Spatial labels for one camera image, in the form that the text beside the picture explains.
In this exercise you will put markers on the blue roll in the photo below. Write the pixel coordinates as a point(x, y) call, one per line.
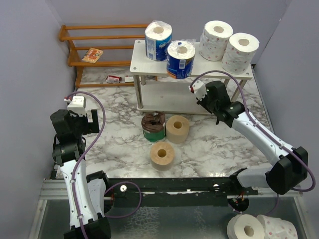
point(158, 36)
point(180, 58)

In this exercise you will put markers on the brown roll green wrapper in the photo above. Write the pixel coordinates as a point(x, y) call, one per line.
point(153, 125)

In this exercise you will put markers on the small white card box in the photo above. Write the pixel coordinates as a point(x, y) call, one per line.
point(128, 79)

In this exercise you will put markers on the white two-tier shelf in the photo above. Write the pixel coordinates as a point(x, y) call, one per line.
point(171, 97)

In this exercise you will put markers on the white dotted roll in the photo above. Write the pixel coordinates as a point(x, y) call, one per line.
point(214, 40)
point(239, 53)

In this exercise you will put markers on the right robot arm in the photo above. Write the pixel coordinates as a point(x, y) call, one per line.
point(287, 163)

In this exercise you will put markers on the blue roll front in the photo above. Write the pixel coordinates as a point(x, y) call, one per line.
point(180, 58)

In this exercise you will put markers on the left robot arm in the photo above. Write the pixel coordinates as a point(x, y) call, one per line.
point(85, 192)

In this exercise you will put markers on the tan paper roll front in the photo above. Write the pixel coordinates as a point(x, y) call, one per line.
point(162, 155)

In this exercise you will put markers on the orange snack packet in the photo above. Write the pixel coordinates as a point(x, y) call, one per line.
point(92, 55)

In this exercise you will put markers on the white roll on floor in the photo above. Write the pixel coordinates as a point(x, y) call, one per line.
point(245, 227)

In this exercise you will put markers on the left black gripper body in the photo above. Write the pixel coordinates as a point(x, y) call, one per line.
point(82, 126)

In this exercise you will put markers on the orange wooden rack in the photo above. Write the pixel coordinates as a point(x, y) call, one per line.
point(74, 60)

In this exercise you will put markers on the tan paper roll rear-left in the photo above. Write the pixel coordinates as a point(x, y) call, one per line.
point(177, 129)

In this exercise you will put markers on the dotted roll on floor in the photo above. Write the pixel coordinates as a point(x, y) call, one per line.
point(276, 228)

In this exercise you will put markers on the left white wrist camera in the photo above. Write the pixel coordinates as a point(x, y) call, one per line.
point(76, 105)

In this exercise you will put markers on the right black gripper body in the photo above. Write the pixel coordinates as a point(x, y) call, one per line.
point(208, 105)

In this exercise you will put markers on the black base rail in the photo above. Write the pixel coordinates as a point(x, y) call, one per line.
point(174, 192)

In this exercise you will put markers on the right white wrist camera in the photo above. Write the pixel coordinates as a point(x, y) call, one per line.
point(198, 88)

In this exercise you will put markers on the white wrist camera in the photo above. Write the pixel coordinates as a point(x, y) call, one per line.
point(198, 88)
point(76, 105)

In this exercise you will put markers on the red white small box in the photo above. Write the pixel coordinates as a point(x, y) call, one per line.
point(111, 79)

